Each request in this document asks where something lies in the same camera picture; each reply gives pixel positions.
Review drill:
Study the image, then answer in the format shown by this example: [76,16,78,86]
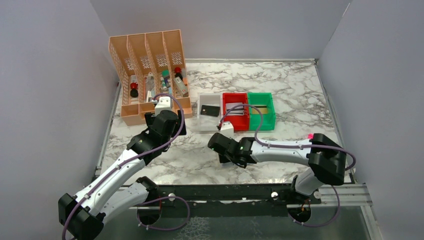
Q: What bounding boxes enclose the peach plastic desk organizer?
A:
[108,29,193,126]

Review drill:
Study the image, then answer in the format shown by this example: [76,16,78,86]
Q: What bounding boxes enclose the red black stamp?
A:
[130,82,139,98]
[174,67,184,80]

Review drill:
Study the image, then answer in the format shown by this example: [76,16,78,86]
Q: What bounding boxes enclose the red black stamp right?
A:
[174,67,184,80]

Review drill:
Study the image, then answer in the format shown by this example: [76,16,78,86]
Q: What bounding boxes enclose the red plastic bin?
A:
[222,92,250,131]

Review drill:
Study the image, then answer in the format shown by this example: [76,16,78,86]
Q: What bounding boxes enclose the white plastic bin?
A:
[196,93,222,132]

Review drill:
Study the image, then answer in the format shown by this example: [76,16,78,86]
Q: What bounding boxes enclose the grey staples box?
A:
[173,76,189,97]

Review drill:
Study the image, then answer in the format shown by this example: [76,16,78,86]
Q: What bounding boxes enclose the green eraser block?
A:
[161,70,170,78]

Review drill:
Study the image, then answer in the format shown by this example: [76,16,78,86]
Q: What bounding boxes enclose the black chip card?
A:
[200,105,221,117]

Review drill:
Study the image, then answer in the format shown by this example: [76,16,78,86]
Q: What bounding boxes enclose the white credit card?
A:
[225,102,245,116]

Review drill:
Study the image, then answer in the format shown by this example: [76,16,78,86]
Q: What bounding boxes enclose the green plastic bin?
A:
[247,92,276,131]

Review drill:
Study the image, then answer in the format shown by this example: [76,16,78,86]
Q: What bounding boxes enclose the green white glue stick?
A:
[160,76,168,91]

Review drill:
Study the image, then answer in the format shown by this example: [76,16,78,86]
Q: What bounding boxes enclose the gold striped card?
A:
[251,105,268,115]

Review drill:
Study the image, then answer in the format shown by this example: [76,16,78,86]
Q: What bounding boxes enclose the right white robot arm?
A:
[207,132,347,197]

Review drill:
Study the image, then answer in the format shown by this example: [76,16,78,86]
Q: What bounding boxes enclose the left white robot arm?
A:
[58,109,186,240]

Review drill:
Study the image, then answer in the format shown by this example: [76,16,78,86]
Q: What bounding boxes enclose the red black stamp left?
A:
[130,82,139,98]

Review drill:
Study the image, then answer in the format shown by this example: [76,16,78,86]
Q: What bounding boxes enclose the black mounting rail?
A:
[136,183,321,220]

